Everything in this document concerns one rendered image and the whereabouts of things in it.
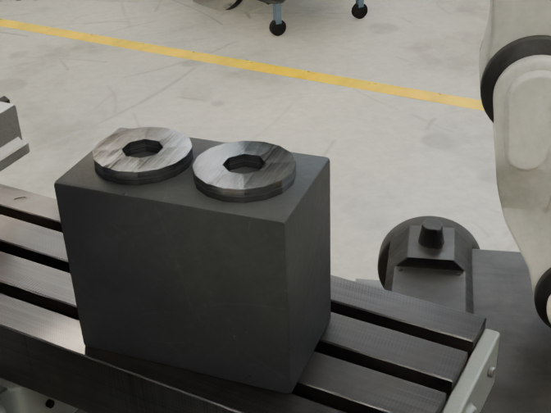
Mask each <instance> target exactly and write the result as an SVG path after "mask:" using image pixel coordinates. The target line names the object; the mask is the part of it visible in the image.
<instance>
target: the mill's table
mask: <svg viewBox="0 0 551 413"><path fill-rule="evenodd" d="M485 322H486V317H483V316H480V315H475V314H472V313H468V312H465V311H460V310H457V309H453V308H451V307H447V306H442V305H439V304H435V303H433V302H428V301H424V300H421V299H418V298H414V297H409V296H406V295H402V294H400V293H395V292H391V291H388V290H385V289H382V288H377V287H373V286H371V285H367V284H362V283H359V282H355V281H352V280H349V279H344V278H340V277H338V276H334V275H330V321H329V323H328V325H327V326H326V328H325V330H324V332H323V334H322V336H321V338H320V340H319V342H318V344H317V345H316V347H315V349H314V351H313V353H312V355H311V357H310V359H309V361H308V362H307V364H306V366H305V368H304V370H303V372H302V374H301V376H300V378H299V379H298V382H297V383H296V385H295V387H294V390H293V391H292V393H291V394H285V393H279V392H276V391H271V390H268V389H264V388H259V387H255V386H251V385H247V384H244V383H238V382H235V381H230V380H227V379H221V378H217V377H214V376H210V375H206V374H200V373H197V372H193V371H190V370H183V369H180V368H176V367H173V366H169V365H163V364H159V363H156V362H152V361H146V360H142V359H139V358H135V357H132V356H126V355H121V354H118V353H115V352H109V351H105V350H101V349H97V348H94V347H88V346H85V345H84V341H83V337H82V333H81V328H80V320H79V316H78V311H77V306H76V302H75V294H74V289H73V284H72V280H71V272H70V267H69V263H68V258H67V254H66V245H65V241H64V237H63V232H62V227H61V220H60V215H59V210H58V206H57V199H55V198H51V197H46V196H43V195H40V194H37V193H32V192H28V191H25V190H22V189H18V188H13V187H11V186H7V185H4V184H0V378H3V379H6V380H8V381H11V382H13V383H15V384H19V385H20V386H23V387H25V388H28V389H31V390H33V391H35V392H37V393H41V394H43V395H45V396H48V397H51V398H53V399H56V400H58V401H60V402H64V403H66V404H68V405H70V406H73V407H76V408H78V409H81V410H82V411H86V412H88V413H480V411H481V409H482V407H483V405H484V404H485V401H486V398H487V397H488V395H489V393H490V390H491V388H492V387H493V384H494V377H495V371H496V364H497V357H498V349H499V337H500V334H499V332H497V331H493V330H490V329H485Z"/></svg>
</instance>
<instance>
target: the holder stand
mask: <svg viewBox="0 0 551 413"><path fill-rule="evenodd" d="M54 188H55V194H56V198H57V206H58V210H59V215H60V220H61V227H62V232H63V237H64V241H65V245H66V254H67V258H68V263H69V267H70V272H71V280H72V284H73V289H74V294H75V302H76V306H77V311H78V316H79V320H80V328H81V333H82V337H83V341H84V345H85V346H88V347H94V348H97V349H101V350H105V351H109V352H115V353H118V354H121V355H126V356H132V357H135V358H139V359H142V360H146V361H152V362H156V363H159V364H163V365H169V366H173V367H176V368H180V369H183V370H190V371H193V372H197V373H200V374H206V375H210V376H214V377H217V378H221V379H227V380H230V381H235V382H238V383H242V384H247V385H251V386H255V387H259V388H264V389H268V390H271V391H276V392H279V393H285V394H291V393H292V391H293V390H294V387H295V385H296V383H297V382H298V379H299V378H300V376H301V374H302V372H303V370H304V368H305V366H306V364H307V362H308V361H309V359H310V357H311V355H312V353H313V351H314V349H315V347H316V345H317V344H318V342H319V340H320V338H321V336H322V334H323V332H324V330H325V328H326V326H327V325H328V323H329V321H330V158H328V157H321V156H315V155H309V154H303V153H297V152H289V151H288V150H286V149H284V148H283V147H281V146H279V145H275V144H272V143H267V142H261V141H238V142H233V143H225V142H219V141H213V140H207V139H201V138H190V137H188V136H186V135H185V134H183V133H181V132H180V131H177V130H174V129H168V128H164V127H142V128H135V129H129V128H123V127H122V128H118V129H117V130H116V131H115V132H113V133H112V134H111V135H110V136H108V137H106V138H105V139H103V140H102V141H100V142H99V143H98V144H97V146H96V147H95V148H94V149H93V150H92V151H91V152H90V153H89V154H87V155H86V156H85V157H84V158H82V159H81V160H80V161H79V162H77V163H76V164H75V165H74V166H72V167H71V168H70V169H69V170H68V171H67V172H66V173H65V174H64V175H62V176H61V177H60V178H59V179H57V180H56V181H55V183H54Z"/></svg>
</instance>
